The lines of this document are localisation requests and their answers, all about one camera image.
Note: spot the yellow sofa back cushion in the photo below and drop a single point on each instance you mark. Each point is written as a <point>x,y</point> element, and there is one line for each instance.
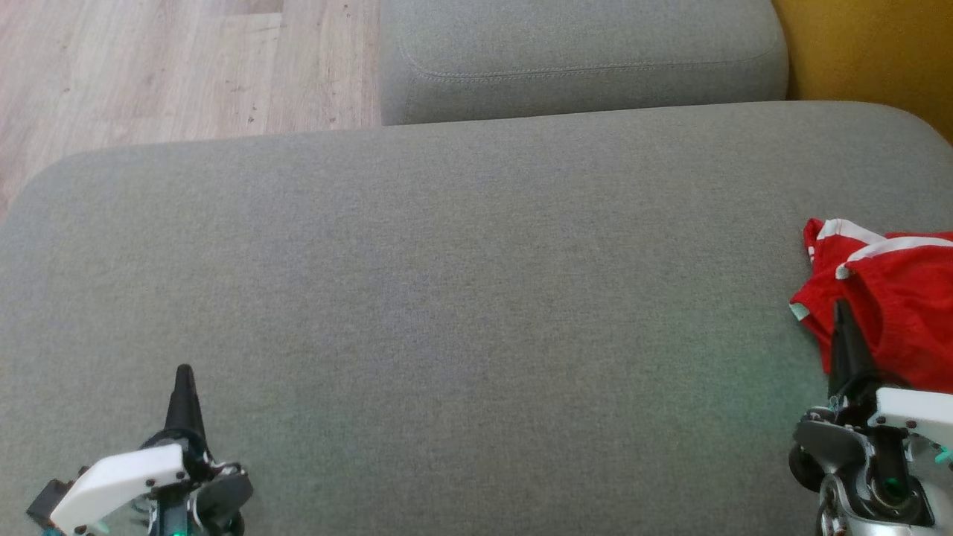
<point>878,52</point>

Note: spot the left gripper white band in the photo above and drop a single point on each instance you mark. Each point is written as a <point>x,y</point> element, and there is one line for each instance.
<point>119,480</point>

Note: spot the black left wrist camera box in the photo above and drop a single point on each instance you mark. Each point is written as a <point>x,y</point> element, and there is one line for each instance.
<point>52,505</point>

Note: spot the large grey sofa seat cushion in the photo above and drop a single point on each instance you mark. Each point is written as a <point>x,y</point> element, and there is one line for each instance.
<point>447,313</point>

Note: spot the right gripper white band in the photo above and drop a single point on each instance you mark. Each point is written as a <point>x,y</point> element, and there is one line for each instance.
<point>912,417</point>

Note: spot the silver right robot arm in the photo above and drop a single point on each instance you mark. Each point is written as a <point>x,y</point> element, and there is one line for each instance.
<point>841,522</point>

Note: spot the red and white garment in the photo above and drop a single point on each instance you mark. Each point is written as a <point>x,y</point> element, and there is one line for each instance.
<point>901,313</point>

